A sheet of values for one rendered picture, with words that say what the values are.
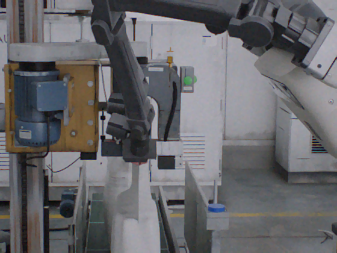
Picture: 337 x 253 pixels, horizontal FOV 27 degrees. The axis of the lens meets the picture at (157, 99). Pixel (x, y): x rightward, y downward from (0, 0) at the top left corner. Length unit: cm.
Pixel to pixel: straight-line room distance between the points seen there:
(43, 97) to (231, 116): 456
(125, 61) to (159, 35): 342
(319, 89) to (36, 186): 126
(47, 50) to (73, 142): 41
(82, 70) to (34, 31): 22
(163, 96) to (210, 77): 279
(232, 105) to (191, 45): 155
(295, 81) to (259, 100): 498
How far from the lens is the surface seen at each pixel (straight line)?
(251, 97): 665
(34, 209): 261
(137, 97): 185
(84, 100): 246
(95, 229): 370
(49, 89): 220
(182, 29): 518
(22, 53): 224
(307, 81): 169
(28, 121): 229
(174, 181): 535
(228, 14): 153
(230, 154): 666
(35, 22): 250
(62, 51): 227
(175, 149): 249
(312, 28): 153
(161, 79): 245
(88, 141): 248
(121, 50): 173
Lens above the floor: 155
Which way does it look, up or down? 8 degrees down
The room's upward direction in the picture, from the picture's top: 1 degrees clockwise
